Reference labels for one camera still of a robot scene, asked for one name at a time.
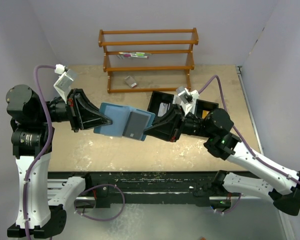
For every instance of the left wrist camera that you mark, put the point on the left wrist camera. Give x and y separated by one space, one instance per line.
64 81

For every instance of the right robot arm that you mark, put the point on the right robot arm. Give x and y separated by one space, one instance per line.
272 181

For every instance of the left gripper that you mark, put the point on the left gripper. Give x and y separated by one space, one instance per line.
82 113

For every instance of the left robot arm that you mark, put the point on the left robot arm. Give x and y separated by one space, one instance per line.
39 216

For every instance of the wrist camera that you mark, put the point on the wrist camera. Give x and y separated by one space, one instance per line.
64 81
187 100

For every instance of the wooden three-tier shelf rack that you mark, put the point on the wooden three-tier shelf rack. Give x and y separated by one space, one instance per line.
171 49

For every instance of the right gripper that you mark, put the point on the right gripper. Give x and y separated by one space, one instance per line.
166 128

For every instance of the green marker pen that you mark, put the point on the green marker pen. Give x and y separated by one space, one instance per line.
140 53

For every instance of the small clear plastic box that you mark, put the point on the small clear plastic box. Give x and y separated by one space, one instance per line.
130 81

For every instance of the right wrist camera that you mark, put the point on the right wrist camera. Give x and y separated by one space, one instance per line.
187 100

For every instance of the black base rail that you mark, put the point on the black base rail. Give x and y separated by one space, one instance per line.
149 188

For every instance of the blue card holder wallet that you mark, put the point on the blue card holder wallet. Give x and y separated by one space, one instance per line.
119 115

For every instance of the white card in tray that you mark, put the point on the white card in tray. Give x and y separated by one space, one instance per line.
163 108

